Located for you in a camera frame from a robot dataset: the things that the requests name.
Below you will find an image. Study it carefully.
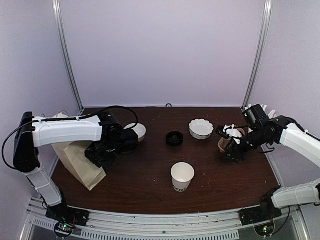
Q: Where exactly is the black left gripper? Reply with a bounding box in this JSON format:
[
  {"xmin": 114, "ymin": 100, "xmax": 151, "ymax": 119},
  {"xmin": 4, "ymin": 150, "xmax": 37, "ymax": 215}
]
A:
[{"xmin": 84, "ymin": 141, "xmax": 119, "ymax": 171}]

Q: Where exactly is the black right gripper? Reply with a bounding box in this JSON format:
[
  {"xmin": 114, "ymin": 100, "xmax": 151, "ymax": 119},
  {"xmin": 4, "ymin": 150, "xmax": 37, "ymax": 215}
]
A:
[{"xmin": 220, "ymin": 127, "xmax": 271, "ymax": 164}]

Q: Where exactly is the white paper coffee cup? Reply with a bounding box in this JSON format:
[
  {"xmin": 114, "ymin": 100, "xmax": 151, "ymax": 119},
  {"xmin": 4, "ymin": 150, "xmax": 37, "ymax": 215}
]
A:
[{"xmin": 170, "ymin": 162, "xmax": 195, "ymax": 193}]

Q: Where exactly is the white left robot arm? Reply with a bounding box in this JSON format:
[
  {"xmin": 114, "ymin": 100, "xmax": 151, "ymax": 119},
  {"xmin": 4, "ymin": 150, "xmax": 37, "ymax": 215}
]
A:
[{"xmin": 13, "ymin": 111, "xmax": 139, "ymax": 222}]

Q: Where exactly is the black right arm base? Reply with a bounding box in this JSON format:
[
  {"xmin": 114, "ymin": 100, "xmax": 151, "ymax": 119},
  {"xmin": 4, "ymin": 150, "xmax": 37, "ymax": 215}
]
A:
[{"xmin": 238, "ymin": 206, "xmax": 282, "ymax": 226}]

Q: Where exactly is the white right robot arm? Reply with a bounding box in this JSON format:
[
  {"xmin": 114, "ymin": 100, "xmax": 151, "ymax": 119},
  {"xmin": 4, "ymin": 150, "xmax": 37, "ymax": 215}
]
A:
[{"xmin": 215, "ymin": 104, "xmax": 320, "ymax": 221}]

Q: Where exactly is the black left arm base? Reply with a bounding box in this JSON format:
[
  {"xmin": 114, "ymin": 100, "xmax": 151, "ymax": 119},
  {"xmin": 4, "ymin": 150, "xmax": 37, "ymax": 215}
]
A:
[{"xmin": 45, "ymin": 204, "xmax": 90, "ymax": 227}]

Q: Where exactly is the black coffee lid on table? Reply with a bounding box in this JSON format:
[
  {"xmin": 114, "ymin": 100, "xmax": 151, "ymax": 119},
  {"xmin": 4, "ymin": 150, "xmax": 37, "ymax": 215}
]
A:
[{"xmin": 165, "ymin": 131, "xmax": 184, "ymax": 147}]

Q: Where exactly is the brown cardboard cup carrier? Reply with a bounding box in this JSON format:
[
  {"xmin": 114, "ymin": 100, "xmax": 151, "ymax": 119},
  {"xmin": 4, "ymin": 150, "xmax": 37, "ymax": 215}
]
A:
[{"xmin": 217, "ymin": 128, "xmax": 246, "ymax": 153}]

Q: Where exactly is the plain white round bowl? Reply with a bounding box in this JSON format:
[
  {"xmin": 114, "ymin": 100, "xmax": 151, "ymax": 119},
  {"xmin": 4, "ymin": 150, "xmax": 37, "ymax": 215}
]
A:
[{"xmin": 124, "ymin": 123, "xmax": 147, "ymax": 143}]

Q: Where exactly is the white scalloped bowl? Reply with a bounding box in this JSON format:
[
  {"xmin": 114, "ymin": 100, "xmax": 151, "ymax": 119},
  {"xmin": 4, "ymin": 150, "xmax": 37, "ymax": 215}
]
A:
[{"xmin": 188, "ymin": 118, "xmax": 214, "ymax": 140}]

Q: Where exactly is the brown paper bag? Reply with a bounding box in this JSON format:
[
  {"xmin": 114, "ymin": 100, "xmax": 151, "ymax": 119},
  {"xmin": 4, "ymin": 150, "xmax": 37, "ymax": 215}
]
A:
[{"xmin": 51, "ymin": 141, "xmax": 106, "ymax": 191}]

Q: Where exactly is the paper cup holding straws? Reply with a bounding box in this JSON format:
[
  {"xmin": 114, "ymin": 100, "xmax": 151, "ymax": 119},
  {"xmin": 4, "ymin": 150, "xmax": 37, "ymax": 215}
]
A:
[{"xmin": 244, "ymin": 103, "xmax": 277, "ymax": 119}]

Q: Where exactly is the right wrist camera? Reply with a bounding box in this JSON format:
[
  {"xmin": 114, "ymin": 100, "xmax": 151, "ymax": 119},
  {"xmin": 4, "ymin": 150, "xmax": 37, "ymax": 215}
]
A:
[{"xmin": 215, "ymin": 124, "xmax": 244, "ymax": 140}]

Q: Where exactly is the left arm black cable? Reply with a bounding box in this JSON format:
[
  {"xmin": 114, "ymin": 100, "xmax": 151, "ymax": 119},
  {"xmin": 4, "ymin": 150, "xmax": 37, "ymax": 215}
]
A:
[{"xmin": 1, "ymin": 105, "xmax": 140, "ymax": 171}]

